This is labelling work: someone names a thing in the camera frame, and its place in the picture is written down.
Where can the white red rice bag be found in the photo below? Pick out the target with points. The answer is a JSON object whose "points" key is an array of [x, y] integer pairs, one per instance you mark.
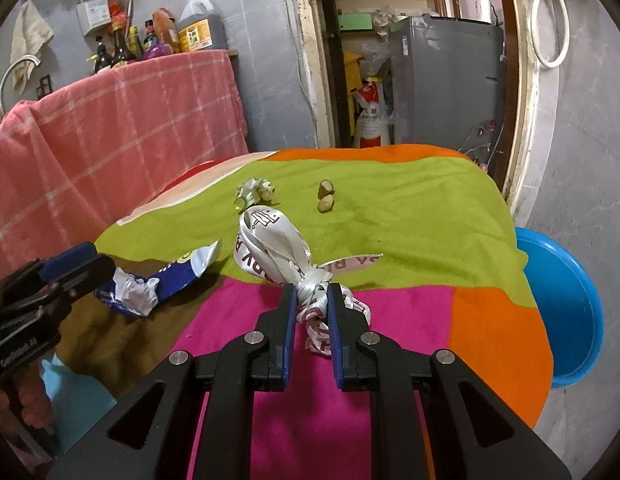
{"points": [[372, 120]]}

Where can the beige hanging towel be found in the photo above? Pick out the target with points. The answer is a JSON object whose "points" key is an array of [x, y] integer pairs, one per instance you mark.
{"points": [[30, 35]]}

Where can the large cooking oil jug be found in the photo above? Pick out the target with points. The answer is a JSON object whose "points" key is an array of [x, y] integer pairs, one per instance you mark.
{"points": [[202, 30]]}

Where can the multicoloured patchwork blanket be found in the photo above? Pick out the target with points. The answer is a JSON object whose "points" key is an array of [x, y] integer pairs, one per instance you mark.
{"points": [[415, 220]]}

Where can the grey washing machine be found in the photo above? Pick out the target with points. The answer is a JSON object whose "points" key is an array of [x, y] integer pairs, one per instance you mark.
{"points": [[445, 85]]}

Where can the blue plastic bucket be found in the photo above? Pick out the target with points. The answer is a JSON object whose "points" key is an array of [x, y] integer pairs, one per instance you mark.
{"points": [[560, 310]]}

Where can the blue snack wrapper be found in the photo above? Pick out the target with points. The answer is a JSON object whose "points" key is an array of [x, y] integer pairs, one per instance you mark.
{"points": [[175, 277]]}

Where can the dark sauce bottle white label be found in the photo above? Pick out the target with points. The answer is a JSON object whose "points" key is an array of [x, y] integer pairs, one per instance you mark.
{"points": [[102, 60]]}

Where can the pale green paper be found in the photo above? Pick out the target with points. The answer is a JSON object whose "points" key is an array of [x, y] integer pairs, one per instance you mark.
{"points": [[252, 192]]}

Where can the purple onion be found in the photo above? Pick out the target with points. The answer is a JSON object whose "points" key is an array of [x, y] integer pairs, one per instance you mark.
{"points": [[157, 51]]}

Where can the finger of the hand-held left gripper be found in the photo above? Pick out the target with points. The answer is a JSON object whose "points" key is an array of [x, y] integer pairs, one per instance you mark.
{"points": [[65, 260], [90, 275]]}

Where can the dark sauce bottle yellow label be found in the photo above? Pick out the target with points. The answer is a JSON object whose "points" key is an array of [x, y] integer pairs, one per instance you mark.
{"points": [[122, 50]]}

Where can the person's left hand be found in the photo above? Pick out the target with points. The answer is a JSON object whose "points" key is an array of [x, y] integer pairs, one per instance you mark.
{"points": [[36, 400]]}

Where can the small dark sauce bottle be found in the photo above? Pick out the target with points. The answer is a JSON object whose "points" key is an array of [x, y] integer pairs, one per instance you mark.
{"points": [[150, 37]]}

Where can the dark wooden door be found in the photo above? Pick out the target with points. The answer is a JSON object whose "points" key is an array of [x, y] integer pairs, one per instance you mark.
{"points": [[330, 60]]}

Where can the metal faucet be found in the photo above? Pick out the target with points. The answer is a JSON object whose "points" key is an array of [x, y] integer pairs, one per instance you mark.
{"points": [[20, 62]]}

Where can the white printed ribbon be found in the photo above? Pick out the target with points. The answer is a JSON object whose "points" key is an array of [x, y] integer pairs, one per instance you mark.
{"points": [[265, 230]]}

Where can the light blue cloth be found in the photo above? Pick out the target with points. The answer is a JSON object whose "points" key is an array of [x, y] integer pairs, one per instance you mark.
{"points": [[75, 400]]}

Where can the orange plastic bottle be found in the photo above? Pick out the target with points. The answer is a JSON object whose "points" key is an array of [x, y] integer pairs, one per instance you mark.
{"points": [[165, 30]]}

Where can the yellow bag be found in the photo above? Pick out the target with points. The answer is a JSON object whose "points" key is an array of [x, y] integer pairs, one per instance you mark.
{"points": [[351, 75]]}

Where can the white roll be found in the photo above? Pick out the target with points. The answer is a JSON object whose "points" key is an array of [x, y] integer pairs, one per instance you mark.
{"points": [[483, 10]]}

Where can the green box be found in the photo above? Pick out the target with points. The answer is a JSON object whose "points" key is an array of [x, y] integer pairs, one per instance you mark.
{"points": [[355, 22]]}

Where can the red plastic bag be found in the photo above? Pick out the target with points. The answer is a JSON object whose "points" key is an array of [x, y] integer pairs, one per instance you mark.
{"points": [[116, 14]]}

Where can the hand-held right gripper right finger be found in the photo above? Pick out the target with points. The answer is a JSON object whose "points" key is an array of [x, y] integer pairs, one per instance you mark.
{"points": [[335, 345]]}

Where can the pink plaid cloth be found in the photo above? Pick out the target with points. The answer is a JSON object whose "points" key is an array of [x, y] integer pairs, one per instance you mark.
{"points": [[115, 135]]}

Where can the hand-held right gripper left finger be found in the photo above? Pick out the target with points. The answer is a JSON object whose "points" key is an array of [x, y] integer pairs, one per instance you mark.
{"points": [[288, 350]]}

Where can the white utensil holder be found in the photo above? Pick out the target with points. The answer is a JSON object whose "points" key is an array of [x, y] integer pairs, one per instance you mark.
{"points": [[93, 16]]}

